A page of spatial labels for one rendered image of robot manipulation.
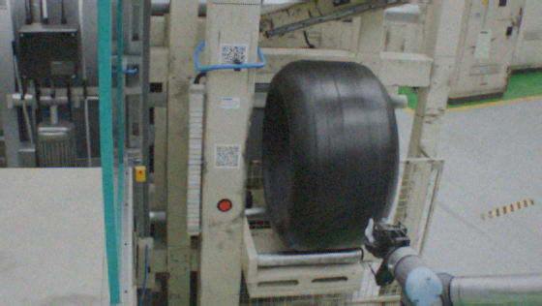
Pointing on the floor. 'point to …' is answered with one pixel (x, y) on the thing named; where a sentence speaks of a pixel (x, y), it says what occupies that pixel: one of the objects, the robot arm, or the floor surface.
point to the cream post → (213, 233)
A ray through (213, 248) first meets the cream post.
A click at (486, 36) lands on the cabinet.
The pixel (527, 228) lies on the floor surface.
